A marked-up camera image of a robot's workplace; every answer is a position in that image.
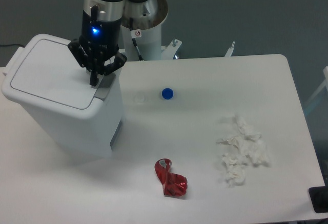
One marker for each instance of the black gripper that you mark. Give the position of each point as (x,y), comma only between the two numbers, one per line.
(86,50)

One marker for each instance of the white trash can lid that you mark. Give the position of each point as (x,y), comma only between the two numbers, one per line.
(49,71)

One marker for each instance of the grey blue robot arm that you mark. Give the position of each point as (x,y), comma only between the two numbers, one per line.
(134,14)

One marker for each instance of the white bottle cap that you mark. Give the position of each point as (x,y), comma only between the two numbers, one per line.
(139,98)

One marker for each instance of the blue bottle cap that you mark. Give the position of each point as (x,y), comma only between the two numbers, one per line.
(167,93)

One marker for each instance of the white trash can body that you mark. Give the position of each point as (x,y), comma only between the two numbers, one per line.
(91,130)

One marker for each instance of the crushed red can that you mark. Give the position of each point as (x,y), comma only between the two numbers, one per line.
(174,185)

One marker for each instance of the crumpled white tissue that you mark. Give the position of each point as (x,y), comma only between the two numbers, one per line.
(246,148)

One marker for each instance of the black device at edge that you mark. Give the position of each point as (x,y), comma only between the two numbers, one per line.
(318,196)

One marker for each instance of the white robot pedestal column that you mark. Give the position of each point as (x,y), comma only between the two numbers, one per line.
(146,43)

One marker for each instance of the white mounting bracket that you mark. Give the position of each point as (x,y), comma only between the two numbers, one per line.
(171,50)

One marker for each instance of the white table bracket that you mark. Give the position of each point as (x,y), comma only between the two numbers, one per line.
(230,50)

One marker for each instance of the white frame at right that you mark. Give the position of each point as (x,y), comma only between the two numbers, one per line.
(317,96)

